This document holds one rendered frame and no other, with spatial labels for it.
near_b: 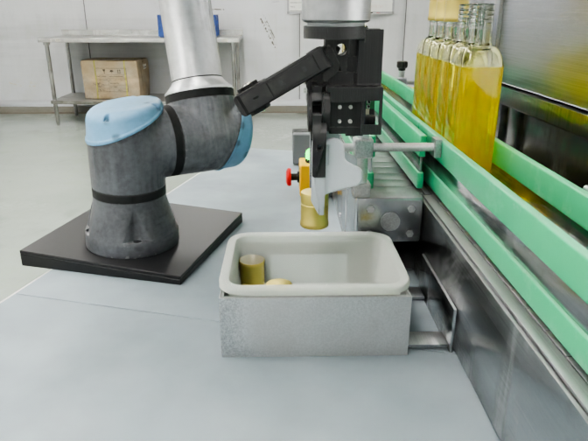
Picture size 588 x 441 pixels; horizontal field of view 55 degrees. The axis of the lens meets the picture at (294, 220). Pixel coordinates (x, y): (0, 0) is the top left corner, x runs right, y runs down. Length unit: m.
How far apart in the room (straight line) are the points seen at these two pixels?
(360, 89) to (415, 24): 6.29
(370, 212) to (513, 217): 0.28
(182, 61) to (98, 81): 5.51
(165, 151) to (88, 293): 0.24
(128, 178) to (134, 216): 0.06
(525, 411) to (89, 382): 0.44
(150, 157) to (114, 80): 5.51
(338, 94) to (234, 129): 0.35
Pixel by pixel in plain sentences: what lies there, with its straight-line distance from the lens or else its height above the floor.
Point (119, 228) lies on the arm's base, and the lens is 0.91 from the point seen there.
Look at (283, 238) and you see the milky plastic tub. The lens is 0.79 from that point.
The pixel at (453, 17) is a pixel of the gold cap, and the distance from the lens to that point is 0.91.
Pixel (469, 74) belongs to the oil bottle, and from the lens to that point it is 0.78.
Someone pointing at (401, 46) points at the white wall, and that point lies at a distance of 6.89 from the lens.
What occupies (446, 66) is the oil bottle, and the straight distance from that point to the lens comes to 0.85.
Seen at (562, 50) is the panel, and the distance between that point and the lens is 0.90.
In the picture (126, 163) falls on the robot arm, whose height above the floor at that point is 0.92.
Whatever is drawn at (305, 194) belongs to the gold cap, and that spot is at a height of 0.93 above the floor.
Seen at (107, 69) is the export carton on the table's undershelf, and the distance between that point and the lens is 6.41.
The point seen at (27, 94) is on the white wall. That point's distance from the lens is 7.43.
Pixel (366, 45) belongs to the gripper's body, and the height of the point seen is 1.10.
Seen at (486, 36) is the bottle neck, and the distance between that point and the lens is 0.80.
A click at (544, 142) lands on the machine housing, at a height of 0.93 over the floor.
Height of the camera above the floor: 1.13
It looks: 20 degrees down
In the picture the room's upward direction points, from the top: straight up
